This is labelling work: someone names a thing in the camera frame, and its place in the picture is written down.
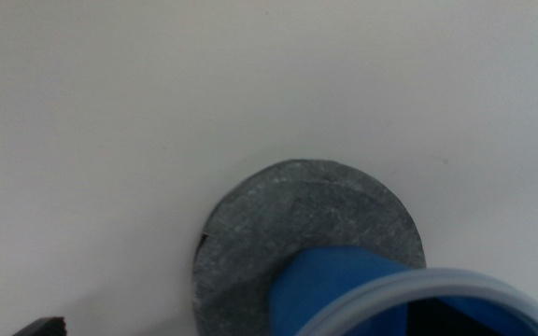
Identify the round grey cup mat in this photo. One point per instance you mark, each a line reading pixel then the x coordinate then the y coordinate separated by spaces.
pixel 273 219

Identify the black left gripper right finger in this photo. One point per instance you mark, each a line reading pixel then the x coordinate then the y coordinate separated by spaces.
pixel 442 324

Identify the blue plastic cup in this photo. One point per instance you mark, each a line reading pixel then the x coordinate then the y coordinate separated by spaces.
pixel 325 284

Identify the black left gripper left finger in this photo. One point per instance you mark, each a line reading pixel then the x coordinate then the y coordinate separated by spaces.
pixel 45 328

